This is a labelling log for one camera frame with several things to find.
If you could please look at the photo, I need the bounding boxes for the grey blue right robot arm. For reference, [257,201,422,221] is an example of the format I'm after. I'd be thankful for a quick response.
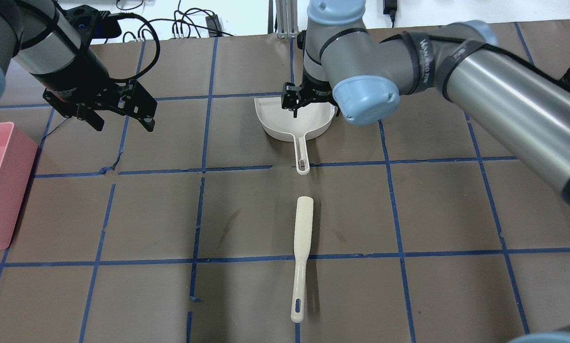
[281,0,570,206]

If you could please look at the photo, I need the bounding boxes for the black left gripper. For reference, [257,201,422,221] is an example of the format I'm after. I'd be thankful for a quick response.
[43,50,157,132]

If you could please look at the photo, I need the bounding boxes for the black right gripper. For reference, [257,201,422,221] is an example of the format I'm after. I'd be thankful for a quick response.
[281,79,338,119]

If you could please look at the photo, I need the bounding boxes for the pink plastic bin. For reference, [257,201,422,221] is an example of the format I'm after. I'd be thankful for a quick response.
[0,122,38,250]

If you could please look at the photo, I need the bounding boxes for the aluminium frame post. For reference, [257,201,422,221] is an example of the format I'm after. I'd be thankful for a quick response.
[273,0,299,39]

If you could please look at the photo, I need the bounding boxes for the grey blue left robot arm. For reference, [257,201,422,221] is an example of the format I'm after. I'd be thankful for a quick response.
[0,0,161,132]

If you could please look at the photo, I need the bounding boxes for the black cables bundle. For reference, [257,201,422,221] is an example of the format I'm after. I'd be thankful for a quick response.
[116,0,235,43]

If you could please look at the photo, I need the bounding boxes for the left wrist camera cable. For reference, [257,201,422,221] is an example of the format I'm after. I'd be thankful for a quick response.
[92,12,161,82]

